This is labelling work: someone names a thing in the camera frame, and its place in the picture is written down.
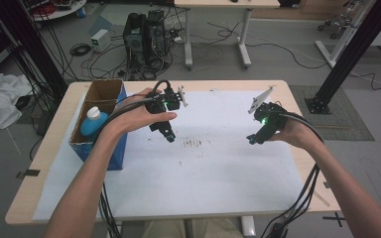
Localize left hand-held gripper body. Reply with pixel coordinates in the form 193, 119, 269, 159
144, 84, 189, 115

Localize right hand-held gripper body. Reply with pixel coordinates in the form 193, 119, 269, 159
247, 86, 287, 130

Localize blue bottle with white cap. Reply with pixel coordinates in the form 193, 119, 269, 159
79, 106, 109, 138

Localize blue cardboard box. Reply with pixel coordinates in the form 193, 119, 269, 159
68, 78, 131, 172

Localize person's right hand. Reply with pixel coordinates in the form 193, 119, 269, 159
268, 117, 325, 157

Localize person's left hand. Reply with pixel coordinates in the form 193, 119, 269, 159
97, 87, 178, 144

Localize black computer tower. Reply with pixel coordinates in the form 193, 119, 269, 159
122, 12, 148, 68
146, 9, 167, 65

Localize white table mat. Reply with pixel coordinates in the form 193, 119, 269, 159
33, 89, 309, 222

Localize beige tape strip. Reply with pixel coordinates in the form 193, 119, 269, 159
312, 188, 331, 208

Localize white table leg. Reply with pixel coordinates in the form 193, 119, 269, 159
241, 215, 257, 237

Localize small white device box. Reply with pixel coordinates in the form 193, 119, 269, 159
90, 29, 112, 53

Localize person's beige trousers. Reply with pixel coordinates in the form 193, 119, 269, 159
142, 217, 246, 238

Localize black tape cross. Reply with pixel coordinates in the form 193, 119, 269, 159
321, 212, 345, 228

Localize white metal stand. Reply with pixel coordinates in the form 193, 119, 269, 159
315, 0, 378, 68

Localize wheeled chair base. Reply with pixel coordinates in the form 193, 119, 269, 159
317, 14, 351, 40

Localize wooden desk with white legs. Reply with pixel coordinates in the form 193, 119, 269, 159
174, 0, 281, 71

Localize round white table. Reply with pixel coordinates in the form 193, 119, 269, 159
29, 0, 87, 22

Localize left gripper black cable bundle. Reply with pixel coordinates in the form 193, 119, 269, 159
98, 78, 173, 238

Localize gripper black cable bundle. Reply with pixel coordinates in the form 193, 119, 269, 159
98, 78, 173, 238
261, 110, 325, 238

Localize right gripper black cable bundle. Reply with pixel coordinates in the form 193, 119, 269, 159
261, 110, 325, 238

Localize long black floor cable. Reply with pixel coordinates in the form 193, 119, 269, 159
207, 21, 328, 70

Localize tangle of black floor cables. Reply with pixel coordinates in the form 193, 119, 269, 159
78, 26, 187, 82

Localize black metal post with base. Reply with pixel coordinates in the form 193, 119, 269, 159
306, 0, 381, 115

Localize coiled black cable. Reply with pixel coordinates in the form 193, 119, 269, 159
68, 43, 92, 58

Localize black frame post with cables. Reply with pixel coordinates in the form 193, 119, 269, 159
0, 0, 68, 97

